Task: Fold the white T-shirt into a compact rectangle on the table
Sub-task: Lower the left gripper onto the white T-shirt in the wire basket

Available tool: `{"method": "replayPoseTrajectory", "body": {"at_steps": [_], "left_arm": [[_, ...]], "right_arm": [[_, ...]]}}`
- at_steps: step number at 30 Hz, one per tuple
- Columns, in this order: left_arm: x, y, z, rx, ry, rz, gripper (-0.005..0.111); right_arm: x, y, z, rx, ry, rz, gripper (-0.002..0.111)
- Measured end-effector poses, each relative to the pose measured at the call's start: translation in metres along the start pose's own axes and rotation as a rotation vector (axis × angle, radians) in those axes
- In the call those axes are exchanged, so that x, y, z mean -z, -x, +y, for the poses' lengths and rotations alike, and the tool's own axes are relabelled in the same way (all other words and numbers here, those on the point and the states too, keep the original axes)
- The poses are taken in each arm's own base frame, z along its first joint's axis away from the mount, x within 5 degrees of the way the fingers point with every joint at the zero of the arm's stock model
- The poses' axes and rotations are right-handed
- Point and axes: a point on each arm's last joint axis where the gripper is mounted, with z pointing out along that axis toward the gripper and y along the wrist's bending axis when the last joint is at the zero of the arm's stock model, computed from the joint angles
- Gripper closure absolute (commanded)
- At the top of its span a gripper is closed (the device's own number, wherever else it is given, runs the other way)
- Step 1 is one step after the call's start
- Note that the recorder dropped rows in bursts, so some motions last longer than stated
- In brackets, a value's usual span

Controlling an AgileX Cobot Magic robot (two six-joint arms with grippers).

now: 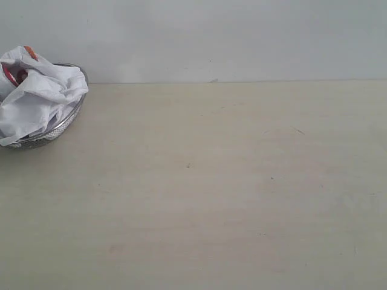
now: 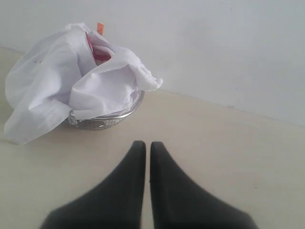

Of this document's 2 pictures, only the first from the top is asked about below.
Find white t-shirt red print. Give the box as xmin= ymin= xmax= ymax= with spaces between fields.
xmin=0 ymin=45 xmax=89 ymax=147

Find metal mesh basket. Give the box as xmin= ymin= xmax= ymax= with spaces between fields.
xmin=4 ymin=62 xmax=89 ymax=150

